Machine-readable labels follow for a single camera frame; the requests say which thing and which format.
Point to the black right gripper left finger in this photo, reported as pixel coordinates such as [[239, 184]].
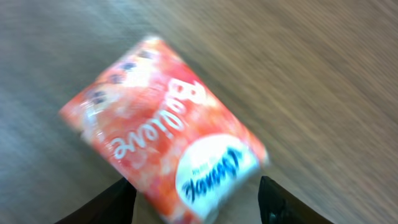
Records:
[[115, 205]]

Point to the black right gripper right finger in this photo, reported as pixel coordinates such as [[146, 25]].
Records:
[[279, 206]]

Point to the small red white packet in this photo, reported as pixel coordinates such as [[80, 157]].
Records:
[[152, 118]]

